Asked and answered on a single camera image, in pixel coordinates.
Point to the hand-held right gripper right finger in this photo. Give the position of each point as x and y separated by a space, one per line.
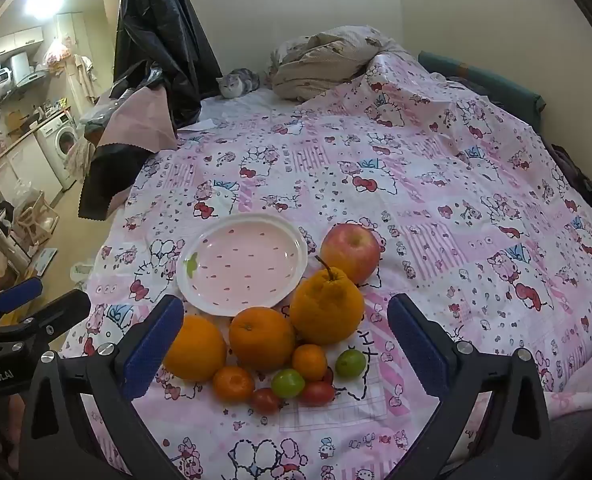
420 345

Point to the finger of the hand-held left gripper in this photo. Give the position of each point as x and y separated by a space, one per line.
61 310
11 300

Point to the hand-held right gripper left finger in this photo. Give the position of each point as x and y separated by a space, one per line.
151 345

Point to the large round orange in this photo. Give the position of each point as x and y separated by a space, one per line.
261 337
196 347

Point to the small green fruit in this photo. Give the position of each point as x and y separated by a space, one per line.
287 382
351 363

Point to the small mandarin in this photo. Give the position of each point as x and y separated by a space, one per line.
233 384
310 361

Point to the bumpy orange with stem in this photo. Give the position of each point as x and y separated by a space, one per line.
326 310

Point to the red cherry tomato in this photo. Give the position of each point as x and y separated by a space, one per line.
267 401
318 393

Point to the red apple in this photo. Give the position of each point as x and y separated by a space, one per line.
351 252

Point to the pink strawberry-print plate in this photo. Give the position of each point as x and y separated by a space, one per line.
246 260

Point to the white plastic bag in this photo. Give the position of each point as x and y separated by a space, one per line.
81 271

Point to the floor scale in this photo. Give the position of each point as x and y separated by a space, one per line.
42 260

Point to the kitchen base cabinet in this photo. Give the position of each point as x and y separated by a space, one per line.
11 165

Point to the floral cloth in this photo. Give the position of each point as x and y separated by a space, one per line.
78 157

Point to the pink cartoon-print blanket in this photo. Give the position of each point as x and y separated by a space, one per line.
425 185

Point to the white washing machine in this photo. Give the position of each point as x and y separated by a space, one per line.
58 145

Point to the pink fleece blanket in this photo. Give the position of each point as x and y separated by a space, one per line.
580 402

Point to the pink and black cloth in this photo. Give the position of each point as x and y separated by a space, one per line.
136 120

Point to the white paper sheet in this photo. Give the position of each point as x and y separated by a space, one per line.
198 125

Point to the dark clothes pile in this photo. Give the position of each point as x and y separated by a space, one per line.
575 180

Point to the hanging white towel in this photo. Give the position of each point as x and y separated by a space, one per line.
83 75

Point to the hanging pink bag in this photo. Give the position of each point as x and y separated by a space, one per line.
58 52

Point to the white bed sheet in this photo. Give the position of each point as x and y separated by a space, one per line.
256 105

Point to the grey and white cat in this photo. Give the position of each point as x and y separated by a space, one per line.
236 84

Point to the crumpled beige duvet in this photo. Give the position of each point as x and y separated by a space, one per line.
326 60

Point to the black plastic sheet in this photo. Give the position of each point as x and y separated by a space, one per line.
166 25

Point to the white wall cabinets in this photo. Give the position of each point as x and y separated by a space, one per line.
16 40

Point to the teal bed frame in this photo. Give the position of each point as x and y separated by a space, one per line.
475 77

